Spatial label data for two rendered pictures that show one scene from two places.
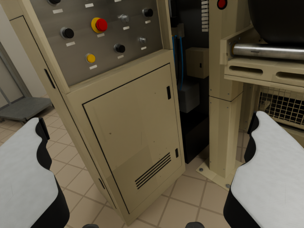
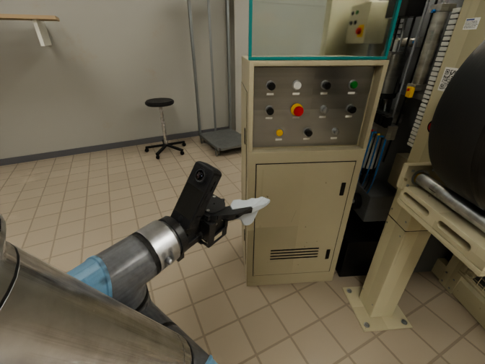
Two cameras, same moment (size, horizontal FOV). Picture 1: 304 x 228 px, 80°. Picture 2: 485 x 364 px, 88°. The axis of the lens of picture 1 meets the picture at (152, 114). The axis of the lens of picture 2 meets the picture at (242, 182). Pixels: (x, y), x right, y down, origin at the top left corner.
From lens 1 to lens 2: 0.44 m
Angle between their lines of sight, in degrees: 28
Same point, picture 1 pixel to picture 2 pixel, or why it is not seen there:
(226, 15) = not seen: hidden behind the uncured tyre
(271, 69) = (435, 215)
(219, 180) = (361, 313)
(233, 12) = not seen: hidden behind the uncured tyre
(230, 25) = not seen: hidden behind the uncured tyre
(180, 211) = (299, 308)
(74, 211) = (215, 247)
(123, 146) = (273, 214)
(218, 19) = (424, 140)
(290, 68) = (450, 222)
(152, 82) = (326, 171)
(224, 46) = (404, 170)
